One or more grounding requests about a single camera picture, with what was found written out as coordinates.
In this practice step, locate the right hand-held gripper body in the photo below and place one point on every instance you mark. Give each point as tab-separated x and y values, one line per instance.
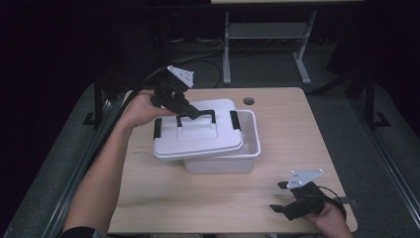
305	200

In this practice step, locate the person's left hand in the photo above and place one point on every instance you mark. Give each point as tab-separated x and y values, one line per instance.
143	110

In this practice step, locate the grey metal desk frame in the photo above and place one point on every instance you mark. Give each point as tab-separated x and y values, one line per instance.
264	31

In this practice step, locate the grey tape strip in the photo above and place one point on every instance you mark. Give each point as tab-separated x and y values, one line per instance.
351	201

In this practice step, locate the white plastic storage box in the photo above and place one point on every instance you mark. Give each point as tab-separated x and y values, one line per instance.
247	155

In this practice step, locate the aluminium floor rail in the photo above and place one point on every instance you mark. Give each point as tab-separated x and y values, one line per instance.
389	162
66	172

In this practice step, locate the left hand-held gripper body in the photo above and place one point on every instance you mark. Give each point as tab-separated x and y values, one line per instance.
170	92

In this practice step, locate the black metal stand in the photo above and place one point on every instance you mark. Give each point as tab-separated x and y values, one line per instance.
371	105
98	102

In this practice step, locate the person's right hand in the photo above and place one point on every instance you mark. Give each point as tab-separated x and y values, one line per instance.
327	219

